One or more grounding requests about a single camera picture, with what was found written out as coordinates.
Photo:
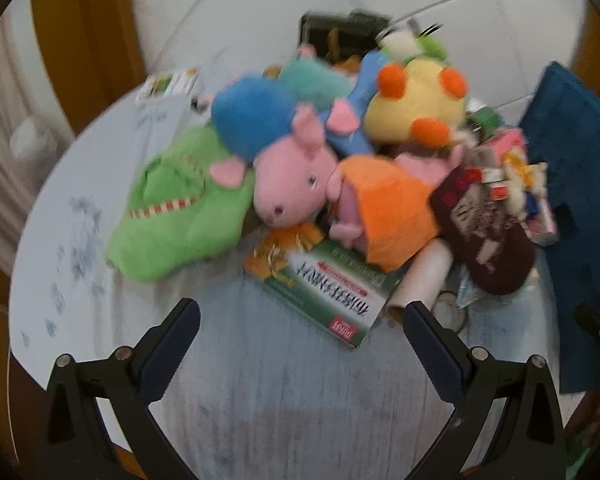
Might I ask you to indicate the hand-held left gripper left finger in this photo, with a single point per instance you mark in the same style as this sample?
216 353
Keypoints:
175 345

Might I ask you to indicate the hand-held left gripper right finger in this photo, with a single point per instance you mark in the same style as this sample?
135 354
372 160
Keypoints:
432 355

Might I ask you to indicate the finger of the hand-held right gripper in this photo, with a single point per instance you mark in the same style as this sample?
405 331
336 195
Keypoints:
597 322

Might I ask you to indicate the dark maroon printed pouch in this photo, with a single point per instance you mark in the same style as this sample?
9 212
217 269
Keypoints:
495 255

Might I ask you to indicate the green medicine box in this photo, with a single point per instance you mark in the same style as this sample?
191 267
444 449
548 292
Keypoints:
325 285

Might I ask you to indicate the blue cloth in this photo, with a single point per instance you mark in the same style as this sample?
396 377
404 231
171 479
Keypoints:
580 160

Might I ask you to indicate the round light blue desktop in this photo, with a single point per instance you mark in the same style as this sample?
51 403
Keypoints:
260 400

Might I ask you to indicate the white paper tube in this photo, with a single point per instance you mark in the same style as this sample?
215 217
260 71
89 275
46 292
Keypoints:
425 270

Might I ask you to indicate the pink striped packet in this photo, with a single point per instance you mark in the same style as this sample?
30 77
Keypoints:
540 220

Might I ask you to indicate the green plush toy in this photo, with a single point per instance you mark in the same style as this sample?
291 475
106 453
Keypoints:
180 225

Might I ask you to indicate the pink pig plush orange dress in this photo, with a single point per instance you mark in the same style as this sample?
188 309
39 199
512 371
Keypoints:
395 200

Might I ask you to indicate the pink pig plush blue body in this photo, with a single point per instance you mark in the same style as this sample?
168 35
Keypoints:
290 180

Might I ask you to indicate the pink tissue packet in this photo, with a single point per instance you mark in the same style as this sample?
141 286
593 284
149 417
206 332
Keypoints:
505 142

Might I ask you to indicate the green can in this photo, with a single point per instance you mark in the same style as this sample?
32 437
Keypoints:
485 121

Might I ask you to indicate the yellow duck plush toy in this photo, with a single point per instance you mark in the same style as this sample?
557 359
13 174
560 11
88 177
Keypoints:
410 105

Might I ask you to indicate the white pleated curtain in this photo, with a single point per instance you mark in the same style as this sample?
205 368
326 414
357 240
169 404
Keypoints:
0 160

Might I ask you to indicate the small card box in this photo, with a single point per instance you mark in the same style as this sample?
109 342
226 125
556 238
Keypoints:
170 84

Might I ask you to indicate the blue plastic toy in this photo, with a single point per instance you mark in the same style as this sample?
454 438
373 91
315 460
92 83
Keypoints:
365 85

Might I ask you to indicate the teal plush toy pink limbs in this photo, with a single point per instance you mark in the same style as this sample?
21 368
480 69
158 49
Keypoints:
310 80

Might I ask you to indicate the green white caterpillar plush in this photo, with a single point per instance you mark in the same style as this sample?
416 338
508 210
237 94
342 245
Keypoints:
430 47

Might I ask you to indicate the wooden door frame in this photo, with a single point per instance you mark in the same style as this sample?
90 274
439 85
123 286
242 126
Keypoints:
597 55
80 20

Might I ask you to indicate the black picture frame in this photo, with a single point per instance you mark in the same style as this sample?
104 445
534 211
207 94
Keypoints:
330 25

